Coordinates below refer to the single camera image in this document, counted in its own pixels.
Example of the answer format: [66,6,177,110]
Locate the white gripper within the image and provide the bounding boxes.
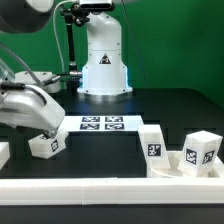
[0,74,65,139]

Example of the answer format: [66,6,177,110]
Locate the white round stool seat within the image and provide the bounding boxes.
[146,151,214,178]

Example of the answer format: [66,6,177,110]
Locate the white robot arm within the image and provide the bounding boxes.
[0,0,131,138]

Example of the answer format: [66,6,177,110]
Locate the white left fence bar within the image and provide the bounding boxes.
[0,142,10,170]

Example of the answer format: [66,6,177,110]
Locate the white fence bar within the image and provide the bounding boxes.
[0,178,224,205]
[210,157,224,178]
[0,142,10,170]

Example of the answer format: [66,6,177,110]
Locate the white front fence bar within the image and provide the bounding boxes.
[0,178,224,205]

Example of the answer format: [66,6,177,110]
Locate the white right fence bar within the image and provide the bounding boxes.
[210,157,224,178]

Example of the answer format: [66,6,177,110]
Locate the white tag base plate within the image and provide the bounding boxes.
[61,115,143,132]

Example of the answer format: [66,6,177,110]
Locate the black cables on table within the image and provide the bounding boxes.
[56,71,83,81]

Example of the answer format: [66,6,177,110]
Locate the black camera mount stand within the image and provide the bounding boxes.
[60,3,90,88]

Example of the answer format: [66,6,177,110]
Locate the grey cable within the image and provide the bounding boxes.
[52,0,79,74]

